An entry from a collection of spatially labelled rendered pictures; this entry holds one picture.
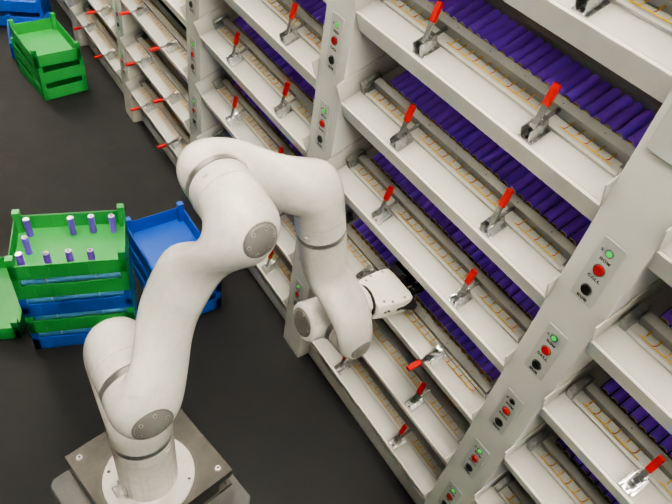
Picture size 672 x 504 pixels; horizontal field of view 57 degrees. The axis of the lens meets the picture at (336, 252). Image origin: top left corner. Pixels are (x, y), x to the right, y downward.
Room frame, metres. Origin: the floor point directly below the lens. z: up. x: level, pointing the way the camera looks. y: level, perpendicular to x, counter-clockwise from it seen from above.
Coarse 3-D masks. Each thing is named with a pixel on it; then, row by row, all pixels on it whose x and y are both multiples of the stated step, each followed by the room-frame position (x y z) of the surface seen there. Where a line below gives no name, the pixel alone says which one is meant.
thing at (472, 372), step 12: (348, 228) 1.16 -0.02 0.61; (360, 240) 1.12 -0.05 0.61; (372, 252) 1.09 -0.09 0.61; (372, 264) 1.06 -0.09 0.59; (420, 312) 0.93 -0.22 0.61; (432, 324) 0.90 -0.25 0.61; (444, 336) 0.87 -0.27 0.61; (456, 348) 0.85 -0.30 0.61; (456, 360) 0.82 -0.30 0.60; (468, 360) 0.82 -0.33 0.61; (456, 372) 0.80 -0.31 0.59; (468, 372) 0.79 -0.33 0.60; (480, 384) 0.77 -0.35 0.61
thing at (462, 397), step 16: (352, 256) 1.09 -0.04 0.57; (400, 272) 1.05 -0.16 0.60; (384, 320) 0.96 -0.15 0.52; (400, 320) 0.93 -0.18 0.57; (400, 336) 0.90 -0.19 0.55; (416, 336) 0.89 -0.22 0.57; (448, 336) 0.89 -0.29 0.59; (416, 352) 0.85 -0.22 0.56; (432, 368) 0.81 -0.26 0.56; (448, 368) 0.82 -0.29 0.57; (480, 368) 0.82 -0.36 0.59; (448, 384) 0.78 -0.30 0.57; (464, 384) 0.78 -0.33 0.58; (464, 400) 0.75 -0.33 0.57; (480, 400) 0.75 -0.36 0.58; (464, 416) 0.74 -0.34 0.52
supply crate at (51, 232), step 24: (24, 216) 1.19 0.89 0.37; (48, 216) 1.21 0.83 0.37; (96, 216) 1.26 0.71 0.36; (120, 216) 1.27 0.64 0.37; (48, 240) 1.16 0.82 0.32; (72, 240) 1.18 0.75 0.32; (96, 240) 1.20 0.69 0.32; (120, 240) 1.22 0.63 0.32; (48, 264) 1.04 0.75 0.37; (72, 264) 1.06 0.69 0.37; (96, 264) 1.08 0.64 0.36; (120, 264) 1.10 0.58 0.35
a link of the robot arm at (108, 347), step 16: (112, 320) 0.63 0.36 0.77; (128, 320) 0.64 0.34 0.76; (96, 336) 0.60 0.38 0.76; (112, 336) 0.60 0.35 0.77; (128, 336) 0.60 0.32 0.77; (96, 352) 0.57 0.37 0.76; (112, 352) 0.57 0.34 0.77; (128, 352) 0.57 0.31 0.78; (96, 368) 0.54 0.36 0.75; (112, 368) 0.54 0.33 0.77; (96, 384) 0.52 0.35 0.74; (96, 400) 0.55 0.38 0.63; (112, 432) 0.51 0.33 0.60; (112, 448) 0.50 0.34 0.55; (128, 448) 0.49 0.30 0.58; (144, 448) 0.50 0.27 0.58; (160, 448) 0.52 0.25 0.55
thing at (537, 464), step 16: (544, 432) 0.67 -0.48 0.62; (512, 448) 0.63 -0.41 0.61; (528, 448) 0.65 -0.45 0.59; (544, 448) 0.66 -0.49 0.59; (560, 448) 0.65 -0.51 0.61; (512, 464) 0.62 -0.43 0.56; (528, 464) 0.63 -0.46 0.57; (544, 464) 0.62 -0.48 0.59; (560, 464) 0.62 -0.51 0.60; (576, 464) 0.62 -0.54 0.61; (528, 480) 0.60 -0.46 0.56; (544, 480) 0.60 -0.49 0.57; (560, 480) 0.60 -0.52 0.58; (576, 480) 0.59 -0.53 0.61; (592, 480) 0.60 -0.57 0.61; (544, 496) 0.57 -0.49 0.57; (560, 496) 0.57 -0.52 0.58; (576, 496) 0.57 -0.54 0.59; (592, 496) 0.56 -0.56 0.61; (608, 496) 0.57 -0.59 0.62
